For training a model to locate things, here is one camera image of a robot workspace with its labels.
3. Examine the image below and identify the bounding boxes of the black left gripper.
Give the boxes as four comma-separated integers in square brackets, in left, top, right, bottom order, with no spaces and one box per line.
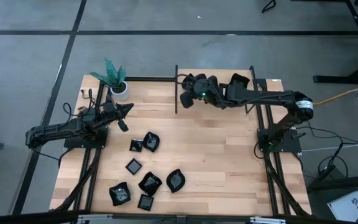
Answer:
[102,95,135,133]

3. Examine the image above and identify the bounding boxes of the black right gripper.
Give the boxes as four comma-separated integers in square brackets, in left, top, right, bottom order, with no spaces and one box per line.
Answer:
[179,73,230,110]

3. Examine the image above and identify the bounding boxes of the black wavy square mini plate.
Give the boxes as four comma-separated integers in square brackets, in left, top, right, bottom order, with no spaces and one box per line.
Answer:
[109,182,132,207]
[181,74,195,94]
[137,171,163,197]

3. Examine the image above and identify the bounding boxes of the large black square mini plate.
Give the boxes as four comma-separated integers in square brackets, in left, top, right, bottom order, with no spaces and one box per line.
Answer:
[230,73,251,90]

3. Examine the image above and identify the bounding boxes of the small black square mini plate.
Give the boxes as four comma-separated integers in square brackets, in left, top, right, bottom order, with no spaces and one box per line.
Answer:
[125,157,143,175]
[137,194,155,212]
[129,138,144,153]

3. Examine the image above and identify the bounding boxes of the black leaf-shaped mini plate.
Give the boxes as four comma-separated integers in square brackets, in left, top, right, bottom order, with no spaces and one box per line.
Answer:
[142,131,161,153]
[165,169,186,194]

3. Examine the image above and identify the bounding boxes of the green plant in white pot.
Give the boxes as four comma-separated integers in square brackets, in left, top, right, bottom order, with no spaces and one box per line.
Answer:
[89,58,131,102]

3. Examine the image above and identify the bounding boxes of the black crossbeam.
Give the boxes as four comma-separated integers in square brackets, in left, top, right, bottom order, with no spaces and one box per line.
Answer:
[0,210,358,224]

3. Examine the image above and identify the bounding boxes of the white cardboard box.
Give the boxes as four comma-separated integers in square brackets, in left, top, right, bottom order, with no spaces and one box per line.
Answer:
[326,189,358,222]

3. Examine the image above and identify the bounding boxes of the wooden shelf riser black frame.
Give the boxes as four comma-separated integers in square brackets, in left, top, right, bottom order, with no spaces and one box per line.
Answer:
[175,64,260,114]

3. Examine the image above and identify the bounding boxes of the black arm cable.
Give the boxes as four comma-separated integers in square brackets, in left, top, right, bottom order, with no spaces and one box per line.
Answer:
[62,88,98,118]

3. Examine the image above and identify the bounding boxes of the black table edge rail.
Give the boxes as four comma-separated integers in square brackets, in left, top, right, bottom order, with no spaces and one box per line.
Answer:
[124,75,177,83]

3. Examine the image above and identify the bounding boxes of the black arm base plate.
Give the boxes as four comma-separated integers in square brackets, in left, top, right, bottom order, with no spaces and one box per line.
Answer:
[257,128,303,154]
[63,126,109,149]

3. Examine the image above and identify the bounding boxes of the black table frame rails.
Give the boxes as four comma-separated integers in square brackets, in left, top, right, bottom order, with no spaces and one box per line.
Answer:
[255,78,310,216]
[53,81,111,215]

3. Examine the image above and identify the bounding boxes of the silver bracket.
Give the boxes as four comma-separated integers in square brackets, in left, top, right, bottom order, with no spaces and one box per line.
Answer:
[76,213,114,224]
[249,217,287,224]

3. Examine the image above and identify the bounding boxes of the black desk frame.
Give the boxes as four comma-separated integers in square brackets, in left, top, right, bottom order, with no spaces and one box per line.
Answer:
[313,0,358,85]

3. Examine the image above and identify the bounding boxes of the yellow floor cable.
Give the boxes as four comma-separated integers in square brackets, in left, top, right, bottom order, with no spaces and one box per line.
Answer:
[314,79,358,106]

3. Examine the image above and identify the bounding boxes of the white floor cable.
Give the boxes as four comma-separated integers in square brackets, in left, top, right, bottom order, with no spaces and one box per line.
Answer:
[301,139,358,153]

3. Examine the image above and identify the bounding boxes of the black floor cables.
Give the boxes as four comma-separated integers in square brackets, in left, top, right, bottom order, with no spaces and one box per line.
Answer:
[301,124,354,184]

